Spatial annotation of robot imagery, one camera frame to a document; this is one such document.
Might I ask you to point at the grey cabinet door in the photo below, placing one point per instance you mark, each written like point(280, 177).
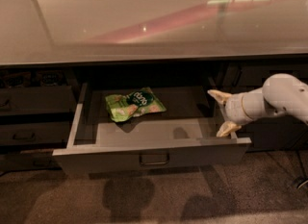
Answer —
point(284, 133)

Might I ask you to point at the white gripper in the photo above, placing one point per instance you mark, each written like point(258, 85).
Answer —
point(234, 109)

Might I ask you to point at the grey drawer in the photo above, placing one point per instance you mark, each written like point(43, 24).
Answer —
point(36, 100)
point(34, 133)
point(28, 160)
point(184, 135)

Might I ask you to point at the green snack bag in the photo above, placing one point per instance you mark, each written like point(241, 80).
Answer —
point(121, 108)

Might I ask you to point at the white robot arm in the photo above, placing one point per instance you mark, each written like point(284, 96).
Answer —
point(281, 94)

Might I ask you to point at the dark snack packets in drawer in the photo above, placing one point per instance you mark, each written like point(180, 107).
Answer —
point(41, 78)

